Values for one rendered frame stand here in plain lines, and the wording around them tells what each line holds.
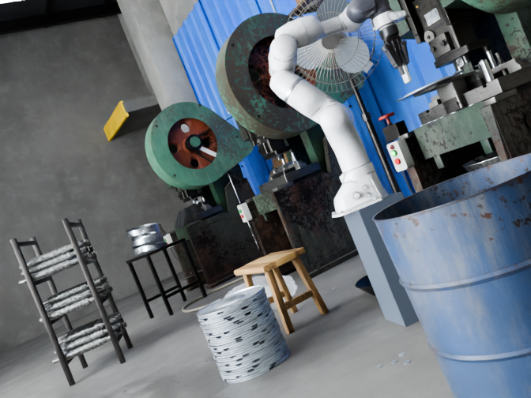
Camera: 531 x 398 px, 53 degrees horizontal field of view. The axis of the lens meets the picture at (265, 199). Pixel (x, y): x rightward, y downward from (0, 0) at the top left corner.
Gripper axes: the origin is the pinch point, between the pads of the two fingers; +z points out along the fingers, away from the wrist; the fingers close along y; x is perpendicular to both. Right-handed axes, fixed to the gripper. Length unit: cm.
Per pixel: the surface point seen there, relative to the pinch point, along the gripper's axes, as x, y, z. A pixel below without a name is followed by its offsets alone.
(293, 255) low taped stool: -58, 47, 56
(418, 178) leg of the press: -21.6, -6.6, 42.9
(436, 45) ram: -1.3, -24.7, -8.3
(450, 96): 0.8, -18.5, 14.7
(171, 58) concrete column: -497, -127, -193
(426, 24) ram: -4.6, -27.5, -19.3
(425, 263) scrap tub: 75, 92, 50
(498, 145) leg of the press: 23.4, -7.1, 39.8
